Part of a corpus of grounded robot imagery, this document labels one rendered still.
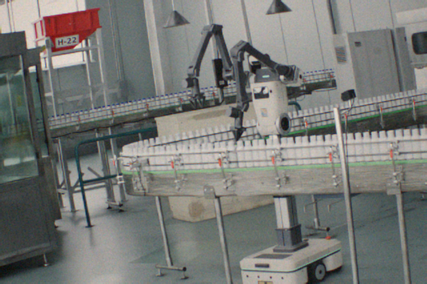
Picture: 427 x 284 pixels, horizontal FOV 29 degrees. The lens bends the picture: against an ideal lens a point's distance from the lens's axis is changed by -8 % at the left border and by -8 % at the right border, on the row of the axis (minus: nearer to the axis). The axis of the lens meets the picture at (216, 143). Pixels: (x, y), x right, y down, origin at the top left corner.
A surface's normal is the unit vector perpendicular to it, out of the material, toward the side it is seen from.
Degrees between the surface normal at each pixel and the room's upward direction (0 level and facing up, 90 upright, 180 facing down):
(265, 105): 90
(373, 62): 90
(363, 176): 90
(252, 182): 90
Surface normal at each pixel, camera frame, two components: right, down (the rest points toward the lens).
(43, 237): 0.70, -0.05
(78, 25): 0.46, 0.00
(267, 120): -0.69, 0.17
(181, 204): -0.87, 0.18
